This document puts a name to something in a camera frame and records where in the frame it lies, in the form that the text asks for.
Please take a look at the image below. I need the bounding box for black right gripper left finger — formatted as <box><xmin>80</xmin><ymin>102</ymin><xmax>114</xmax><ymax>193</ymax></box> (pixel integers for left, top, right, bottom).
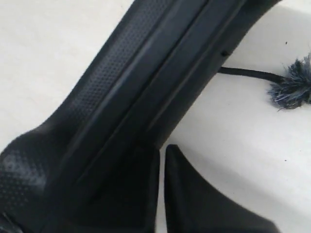
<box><xmin>72</xmin><ymin>147</ymin><xmax>159</xmax><ymax>233</ymax></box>

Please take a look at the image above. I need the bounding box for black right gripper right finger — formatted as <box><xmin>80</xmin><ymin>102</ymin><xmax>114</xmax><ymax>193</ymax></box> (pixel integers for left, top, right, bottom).
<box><xmin>164</xmin><ymin>145</ymin><xmax>279</xmax><ymax>233</ymax></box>

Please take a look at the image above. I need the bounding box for black plastic case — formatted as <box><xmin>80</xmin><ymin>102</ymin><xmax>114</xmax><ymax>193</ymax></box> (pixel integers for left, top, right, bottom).
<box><xmin>0</xmin><ymin>0</ymin><xmax>276</xmax><ymax>233</ymax></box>

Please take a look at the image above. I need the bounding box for black cord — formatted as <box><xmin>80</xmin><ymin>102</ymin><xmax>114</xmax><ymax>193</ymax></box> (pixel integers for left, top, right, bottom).
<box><xmin>218</xmin><ymin>52</ymin><xmax>311</xmax><ymax>112</ymax></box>

